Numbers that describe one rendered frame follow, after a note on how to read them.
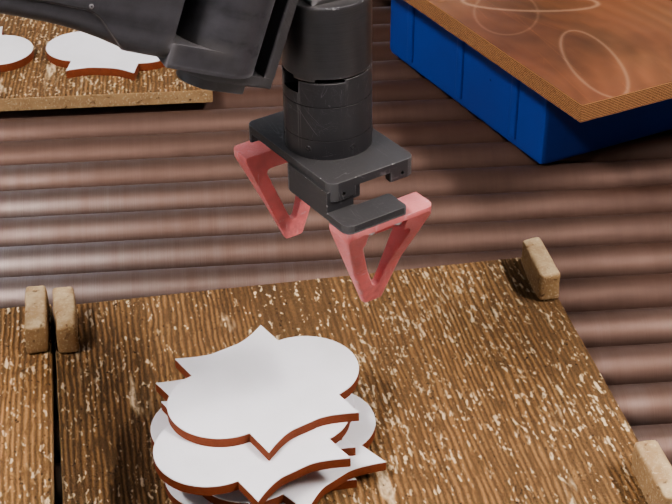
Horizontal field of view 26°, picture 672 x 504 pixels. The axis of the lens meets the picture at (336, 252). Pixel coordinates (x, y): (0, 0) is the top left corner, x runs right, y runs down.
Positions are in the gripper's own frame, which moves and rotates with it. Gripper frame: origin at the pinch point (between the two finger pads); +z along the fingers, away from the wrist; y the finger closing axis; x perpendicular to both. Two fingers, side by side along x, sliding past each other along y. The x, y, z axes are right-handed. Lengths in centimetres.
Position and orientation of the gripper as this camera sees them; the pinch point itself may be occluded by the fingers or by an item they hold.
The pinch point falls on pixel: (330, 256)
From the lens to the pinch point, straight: 99.7
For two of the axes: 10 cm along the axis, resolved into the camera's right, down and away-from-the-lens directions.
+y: -5.6, -4.5, 7.0
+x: -8.3, 3.2, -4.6
